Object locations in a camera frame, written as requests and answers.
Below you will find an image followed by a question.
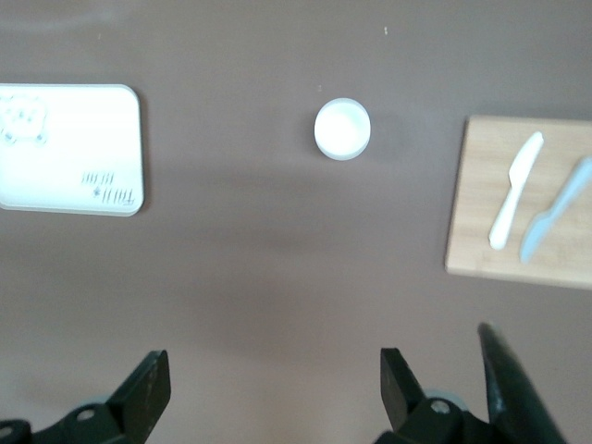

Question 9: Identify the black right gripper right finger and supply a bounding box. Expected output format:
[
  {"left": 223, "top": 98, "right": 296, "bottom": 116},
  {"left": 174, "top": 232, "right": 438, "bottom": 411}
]
[{"left": 373, "top": 346, "right": 499, "bottom": 444}]

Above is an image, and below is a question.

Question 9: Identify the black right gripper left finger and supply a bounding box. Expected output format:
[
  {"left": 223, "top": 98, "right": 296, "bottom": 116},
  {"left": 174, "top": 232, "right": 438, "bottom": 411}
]
[{"left": 0, "top": 349, "right": 173, "bottom": 444}]

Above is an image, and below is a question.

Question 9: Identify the white IKEA cup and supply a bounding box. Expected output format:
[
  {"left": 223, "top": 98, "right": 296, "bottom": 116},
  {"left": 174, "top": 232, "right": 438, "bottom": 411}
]
[{"left": 313, "top": 96, "right": 373, "bottom": 163}]

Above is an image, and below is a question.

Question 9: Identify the wooden cutting board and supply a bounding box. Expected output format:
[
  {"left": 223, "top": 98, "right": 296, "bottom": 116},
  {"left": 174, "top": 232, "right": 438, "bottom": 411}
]
[{"left": 443, "top": 114, "right": 592, "bottom": 291}]

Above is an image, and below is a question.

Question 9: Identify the grey plastic knife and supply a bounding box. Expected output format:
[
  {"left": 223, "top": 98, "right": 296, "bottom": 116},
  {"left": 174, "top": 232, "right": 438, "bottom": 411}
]
[{"left": 518, "top": 155, "right": 592, "bottom": 265}]

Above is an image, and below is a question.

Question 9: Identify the white plastic knife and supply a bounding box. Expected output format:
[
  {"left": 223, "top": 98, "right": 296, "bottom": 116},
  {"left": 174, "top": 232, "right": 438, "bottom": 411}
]
[{"left": 488, "top": 130, "right": 546, "bottom": 252}]

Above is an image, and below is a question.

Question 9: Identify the beige tray with bear print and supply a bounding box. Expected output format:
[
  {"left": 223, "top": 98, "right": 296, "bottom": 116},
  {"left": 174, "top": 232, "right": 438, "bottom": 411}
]
[{"left": 0, "top": 82, "right": 146, "bottom": 218}]

